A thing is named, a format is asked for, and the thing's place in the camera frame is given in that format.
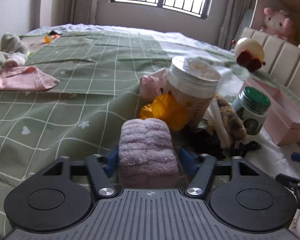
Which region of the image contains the lavender fluffy towel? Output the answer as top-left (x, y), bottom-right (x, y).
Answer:
top-left (119, 118), bottom-right (179, 189)

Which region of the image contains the brown furry tail toy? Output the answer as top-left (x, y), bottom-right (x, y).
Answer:
top-left (206, 93), bottom-right (247, 142)

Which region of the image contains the pink plush piece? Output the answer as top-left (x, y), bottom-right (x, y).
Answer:
top-left (139, 68), bottom-right (167, 102)

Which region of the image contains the pink cardboard box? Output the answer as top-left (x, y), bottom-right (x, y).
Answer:
top-left (242, 77), bottom-right (300, 146)

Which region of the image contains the green lidded glass jar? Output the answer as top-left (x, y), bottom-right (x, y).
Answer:
top-left (232, 86), bottom-right (271, 135)

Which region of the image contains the tall clear lidded jar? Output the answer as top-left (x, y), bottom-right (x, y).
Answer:
top-left (164, 56), bottom-right (221, 126)

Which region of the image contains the green checked bed sheet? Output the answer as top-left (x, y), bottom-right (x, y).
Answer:
top-left (0, 27), bottom-right (300, 239)

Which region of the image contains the cream padded headboard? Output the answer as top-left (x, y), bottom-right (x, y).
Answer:
top-left (241, 27), bottom-right (300, 98)

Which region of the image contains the cream round plush toy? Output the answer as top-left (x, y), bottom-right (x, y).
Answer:
top-left (232, 37), bottom-right (266, 73)

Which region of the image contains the pink cloth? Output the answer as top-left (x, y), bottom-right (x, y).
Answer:
top-left (0, 66), bottom-right (59, 92)

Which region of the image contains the pink bunny plush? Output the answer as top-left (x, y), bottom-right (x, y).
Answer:
top-left (260, 7), bottom-right (295, 42)

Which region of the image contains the small orange toy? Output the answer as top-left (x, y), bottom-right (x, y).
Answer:
top-left (44, 34), bottom-right (59, 44)

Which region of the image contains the grey plush toy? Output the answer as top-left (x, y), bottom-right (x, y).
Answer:
top-left (0, 33), bottom-right (30, 69)

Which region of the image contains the beige curtain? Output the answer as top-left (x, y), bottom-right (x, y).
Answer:
top-left (217, 0), bottom-right (256, 50)

